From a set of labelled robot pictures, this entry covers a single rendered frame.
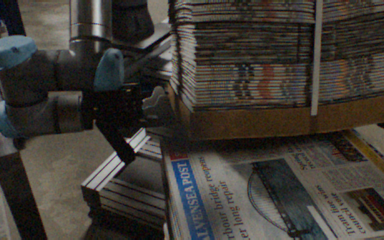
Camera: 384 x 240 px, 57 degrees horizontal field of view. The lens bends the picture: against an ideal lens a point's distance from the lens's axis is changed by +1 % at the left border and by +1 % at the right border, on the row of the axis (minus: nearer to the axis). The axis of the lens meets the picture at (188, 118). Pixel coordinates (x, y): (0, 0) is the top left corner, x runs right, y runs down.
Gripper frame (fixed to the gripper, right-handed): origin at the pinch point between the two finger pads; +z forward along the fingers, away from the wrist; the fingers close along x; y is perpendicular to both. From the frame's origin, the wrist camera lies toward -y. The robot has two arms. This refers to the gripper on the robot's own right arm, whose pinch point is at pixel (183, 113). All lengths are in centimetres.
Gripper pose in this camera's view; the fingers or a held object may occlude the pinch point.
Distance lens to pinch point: 74.2
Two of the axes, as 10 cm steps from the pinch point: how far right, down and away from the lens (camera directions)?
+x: -1.7, -2.5, 9.5
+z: 9.8, -1.0, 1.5
